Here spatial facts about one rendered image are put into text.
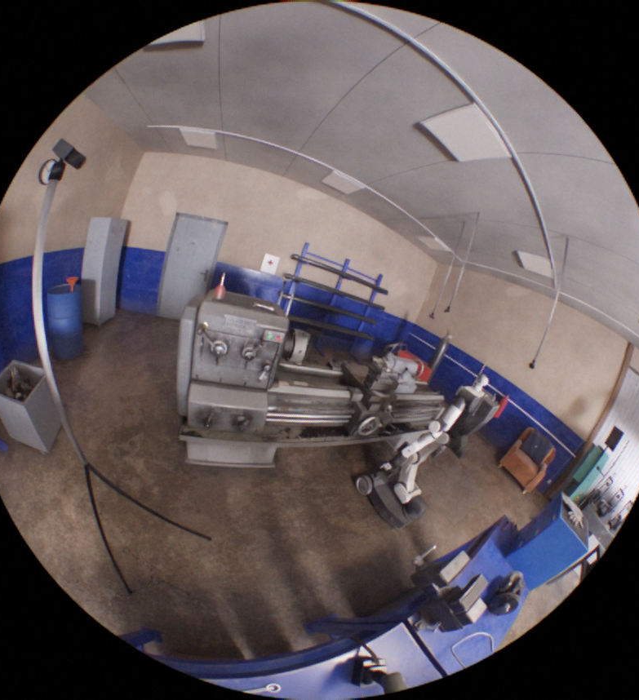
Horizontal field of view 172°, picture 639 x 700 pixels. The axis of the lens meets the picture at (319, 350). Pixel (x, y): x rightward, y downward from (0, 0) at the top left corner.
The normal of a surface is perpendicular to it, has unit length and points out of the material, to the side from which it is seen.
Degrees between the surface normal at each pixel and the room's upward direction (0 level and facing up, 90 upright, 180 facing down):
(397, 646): 0
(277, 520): 0
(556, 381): 90
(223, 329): 90
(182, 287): 90
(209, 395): 32
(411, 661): 0
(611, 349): 90
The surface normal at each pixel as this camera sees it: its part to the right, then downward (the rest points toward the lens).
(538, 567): -0.88, -0.16
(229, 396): 0.46, -0.52
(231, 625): 0.33, -0.88
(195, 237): 0.34, 0.43
